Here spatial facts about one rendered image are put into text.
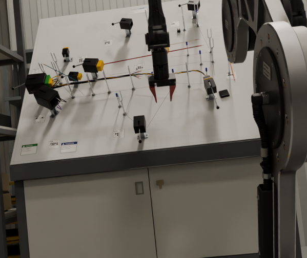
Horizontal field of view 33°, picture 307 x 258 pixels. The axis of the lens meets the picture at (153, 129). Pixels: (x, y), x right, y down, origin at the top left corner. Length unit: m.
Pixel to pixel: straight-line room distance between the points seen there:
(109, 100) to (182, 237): 0.71
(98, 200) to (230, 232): 0.57
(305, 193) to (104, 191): 2.75
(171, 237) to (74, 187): 0.47
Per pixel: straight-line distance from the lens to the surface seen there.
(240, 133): 2.19
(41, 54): 2.78
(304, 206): 4.71
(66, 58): 2.67
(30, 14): 5.40
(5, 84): 4.81
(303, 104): 0.76
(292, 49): 0.78
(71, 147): 2.27
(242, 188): 2.20
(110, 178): 2.23
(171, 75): 1.96
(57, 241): 2.31
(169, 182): 2.20
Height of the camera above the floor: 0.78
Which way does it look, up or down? 4 degrees up
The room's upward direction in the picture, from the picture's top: 6 degrees counter-clockwise
